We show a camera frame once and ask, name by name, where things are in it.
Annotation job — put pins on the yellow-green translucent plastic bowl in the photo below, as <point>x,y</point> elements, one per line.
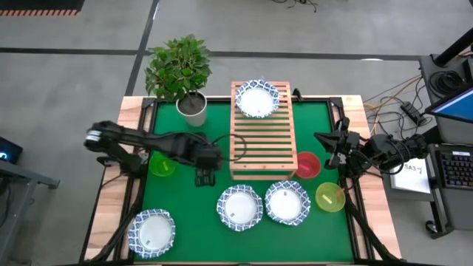
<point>330,197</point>

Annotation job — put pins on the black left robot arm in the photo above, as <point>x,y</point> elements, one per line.
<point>162,142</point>

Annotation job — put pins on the black orange striped floor mat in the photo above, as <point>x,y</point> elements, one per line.
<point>37,5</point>

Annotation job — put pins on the black clamp on table edge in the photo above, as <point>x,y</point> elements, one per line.
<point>296,94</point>

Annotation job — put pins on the red translucent plastic bowl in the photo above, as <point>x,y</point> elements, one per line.
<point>308,166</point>

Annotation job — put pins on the black diagonal frame strut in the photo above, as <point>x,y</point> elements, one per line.
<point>433,132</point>

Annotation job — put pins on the black round pole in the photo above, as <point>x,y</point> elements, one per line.
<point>456,46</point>

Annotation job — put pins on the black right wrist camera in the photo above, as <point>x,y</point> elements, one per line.
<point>341,123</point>

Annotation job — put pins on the black keyboard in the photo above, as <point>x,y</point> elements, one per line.
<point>458,170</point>

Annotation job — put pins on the blue patterned paper bowl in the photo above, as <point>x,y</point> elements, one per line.
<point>153,232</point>
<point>256,101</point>
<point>286,204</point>
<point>240,207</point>

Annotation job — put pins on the green table mat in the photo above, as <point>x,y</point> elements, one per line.
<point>207,242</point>

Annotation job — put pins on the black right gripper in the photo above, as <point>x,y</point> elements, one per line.
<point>349,147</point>

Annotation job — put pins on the dark laptop screen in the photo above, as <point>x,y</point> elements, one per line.
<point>8,149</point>

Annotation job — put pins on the green translucent plastic bowl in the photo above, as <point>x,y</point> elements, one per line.
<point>162,168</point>

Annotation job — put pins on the green leafy plant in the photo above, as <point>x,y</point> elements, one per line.
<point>177,66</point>

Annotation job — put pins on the black cart caster wheel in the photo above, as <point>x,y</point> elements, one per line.
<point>431,226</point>

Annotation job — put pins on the grey equipment cart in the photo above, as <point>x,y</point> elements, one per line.
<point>451,207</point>

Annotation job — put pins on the grey metal desk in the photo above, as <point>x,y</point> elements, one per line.
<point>22,177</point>

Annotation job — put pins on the black power strip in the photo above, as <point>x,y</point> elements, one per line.
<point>412,112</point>

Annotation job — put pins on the blue lit monitor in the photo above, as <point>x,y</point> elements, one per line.
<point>454,107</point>

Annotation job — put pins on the white sheet marked SA3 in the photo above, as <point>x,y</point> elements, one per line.
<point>412,179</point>

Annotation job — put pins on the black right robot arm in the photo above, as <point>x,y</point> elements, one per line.
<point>384,148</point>

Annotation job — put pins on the white plant pot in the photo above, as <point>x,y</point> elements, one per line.
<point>196,118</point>

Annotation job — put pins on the wooden slatted shelf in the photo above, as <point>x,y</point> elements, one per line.
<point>264,167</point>

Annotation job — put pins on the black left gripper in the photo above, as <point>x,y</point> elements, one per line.
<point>207,157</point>

